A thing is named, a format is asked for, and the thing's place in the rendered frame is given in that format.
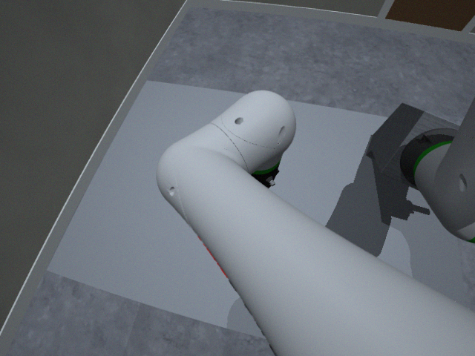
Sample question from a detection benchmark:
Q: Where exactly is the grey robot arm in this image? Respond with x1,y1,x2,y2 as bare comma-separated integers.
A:
157,90,475,356

